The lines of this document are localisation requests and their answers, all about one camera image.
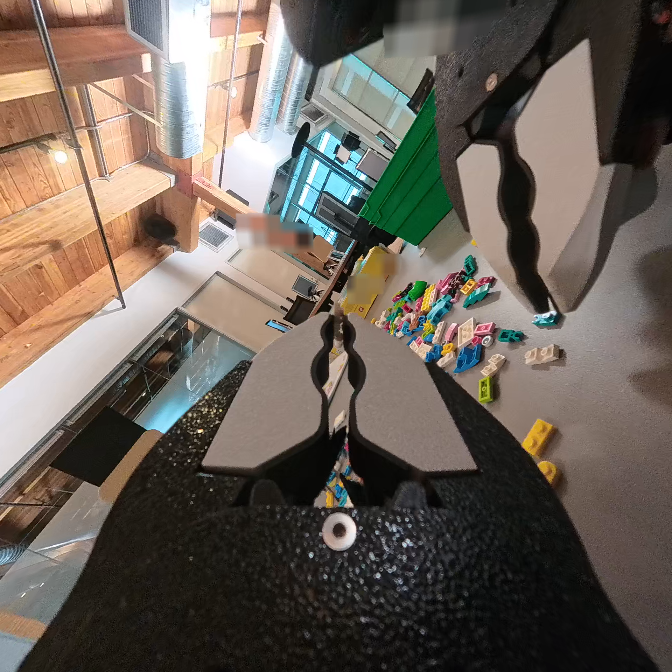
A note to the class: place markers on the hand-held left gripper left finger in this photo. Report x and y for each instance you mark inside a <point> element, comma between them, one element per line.
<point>273,409</point>

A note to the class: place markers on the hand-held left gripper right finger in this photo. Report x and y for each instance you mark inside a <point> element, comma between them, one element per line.
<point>404,420</point>

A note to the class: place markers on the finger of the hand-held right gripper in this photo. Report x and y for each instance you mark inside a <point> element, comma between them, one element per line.
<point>567,157</point>
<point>485,210</point>

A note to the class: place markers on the small teal lego brick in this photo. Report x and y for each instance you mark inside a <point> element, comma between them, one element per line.
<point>547,318</point>

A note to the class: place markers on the lime green lego brick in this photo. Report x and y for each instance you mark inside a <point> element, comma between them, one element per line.
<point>486,389</point>

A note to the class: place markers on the pile of colourful lego bricks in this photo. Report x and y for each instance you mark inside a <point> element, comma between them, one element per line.
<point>435,320</point>

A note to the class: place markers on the small white lego brick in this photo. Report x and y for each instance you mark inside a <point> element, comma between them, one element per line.
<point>493,365</point>

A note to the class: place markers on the yellow lego box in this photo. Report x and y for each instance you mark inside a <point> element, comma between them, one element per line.
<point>362,302</point>

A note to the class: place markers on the dark teal lego brick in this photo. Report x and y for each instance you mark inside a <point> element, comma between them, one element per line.
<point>510,336</point>

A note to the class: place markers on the yellow flat lego brick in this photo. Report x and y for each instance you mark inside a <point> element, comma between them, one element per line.
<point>538,437</point>

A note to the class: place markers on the yellow rounded lego brick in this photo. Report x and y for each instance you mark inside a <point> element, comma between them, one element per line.
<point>549,471</point>

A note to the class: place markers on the green plastic bin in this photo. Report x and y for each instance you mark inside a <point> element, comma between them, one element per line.
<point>414,183</point>

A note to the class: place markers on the black round hanging lamp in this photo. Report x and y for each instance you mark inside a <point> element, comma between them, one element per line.
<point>301,140</point>

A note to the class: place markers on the black and cardboard panel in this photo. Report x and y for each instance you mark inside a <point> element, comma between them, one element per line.
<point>99,441</point>

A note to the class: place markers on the long metal ceiling pipe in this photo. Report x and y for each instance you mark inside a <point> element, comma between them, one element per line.
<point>78,157</point>

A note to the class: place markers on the round ceiling light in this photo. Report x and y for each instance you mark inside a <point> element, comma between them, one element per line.
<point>60,156</point>

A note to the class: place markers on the metal vent box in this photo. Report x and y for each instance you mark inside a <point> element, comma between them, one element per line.
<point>149,26</point>

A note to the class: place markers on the wall vent grille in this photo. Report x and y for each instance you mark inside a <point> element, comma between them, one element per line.
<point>215,236</point>

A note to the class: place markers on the wide silver air duct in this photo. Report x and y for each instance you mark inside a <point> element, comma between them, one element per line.
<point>178,110</point>

